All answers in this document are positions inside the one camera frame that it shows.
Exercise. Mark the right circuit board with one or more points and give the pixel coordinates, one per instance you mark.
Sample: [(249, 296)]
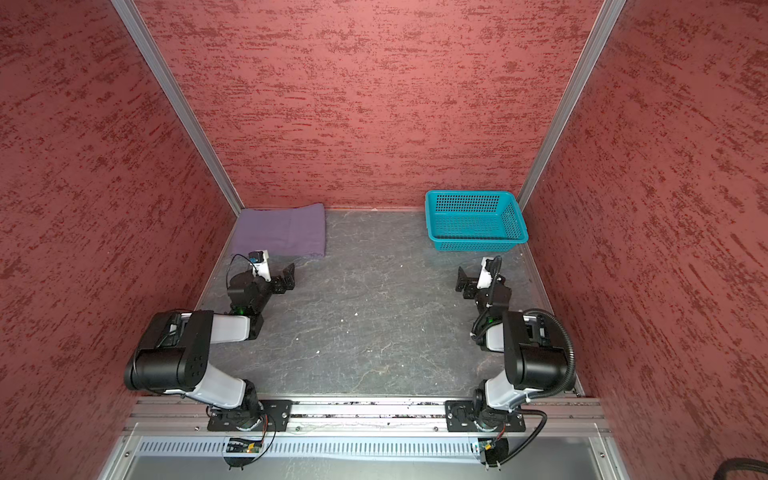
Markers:
[(492, 452)]

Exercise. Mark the left circuit board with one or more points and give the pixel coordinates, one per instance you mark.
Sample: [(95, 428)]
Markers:
[(243, 446)]

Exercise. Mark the teal plastic basket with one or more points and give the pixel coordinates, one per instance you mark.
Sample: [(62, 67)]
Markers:
[(474, 221)]

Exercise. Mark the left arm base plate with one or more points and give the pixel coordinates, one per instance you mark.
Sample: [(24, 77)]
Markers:
[(276, 414)]

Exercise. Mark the purple trousers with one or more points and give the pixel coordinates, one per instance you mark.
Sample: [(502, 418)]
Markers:
[(298, 232)]

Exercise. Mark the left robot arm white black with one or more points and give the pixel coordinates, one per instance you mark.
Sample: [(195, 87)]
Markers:
[(173, 354)]

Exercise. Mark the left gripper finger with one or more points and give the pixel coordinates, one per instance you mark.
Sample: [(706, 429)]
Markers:
[(287, 274), (282, 285)]

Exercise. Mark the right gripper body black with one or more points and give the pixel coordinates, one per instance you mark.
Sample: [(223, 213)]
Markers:
[(480, 299)]

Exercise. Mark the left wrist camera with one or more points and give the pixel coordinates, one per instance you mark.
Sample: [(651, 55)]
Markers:
[(260, 266)]

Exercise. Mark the corner aluminium post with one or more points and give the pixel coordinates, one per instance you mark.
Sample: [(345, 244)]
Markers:
[(600, 32), (131, 18)]

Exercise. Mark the right corner aluminium post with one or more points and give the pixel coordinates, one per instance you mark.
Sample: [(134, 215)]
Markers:
[(600, 32)]

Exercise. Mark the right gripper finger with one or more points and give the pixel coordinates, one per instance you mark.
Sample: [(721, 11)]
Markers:
[(468, 273), (467, 286)]

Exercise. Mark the white vented cable duct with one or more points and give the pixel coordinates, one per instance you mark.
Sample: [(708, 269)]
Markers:
[(363, 448)]

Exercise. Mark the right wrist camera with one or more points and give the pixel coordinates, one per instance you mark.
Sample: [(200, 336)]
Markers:
[(490, 268)]

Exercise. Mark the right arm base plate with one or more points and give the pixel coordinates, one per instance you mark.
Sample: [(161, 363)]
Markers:
[(467, 416)]

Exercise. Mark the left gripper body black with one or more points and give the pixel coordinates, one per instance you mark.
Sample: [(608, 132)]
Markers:
[(265, 289)]

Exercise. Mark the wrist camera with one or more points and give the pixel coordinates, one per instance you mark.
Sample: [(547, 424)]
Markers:
[(260, 266), (490, 268)]

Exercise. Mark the circuit board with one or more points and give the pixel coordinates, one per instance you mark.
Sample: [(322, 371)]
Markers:
[(492, 452), (243, 446)]

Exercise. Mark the left corner aluminium post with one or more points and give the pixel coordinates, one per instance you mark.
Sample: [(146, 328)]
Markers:
[(131, 18)]

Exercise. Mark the aluminium front rail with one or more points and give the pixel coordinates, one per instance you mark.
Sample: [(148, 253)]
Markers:
[(568, 416)]

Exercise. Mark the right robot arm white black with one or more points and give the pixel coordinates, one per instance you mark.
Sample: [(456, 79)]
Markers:
[(538, 355)]

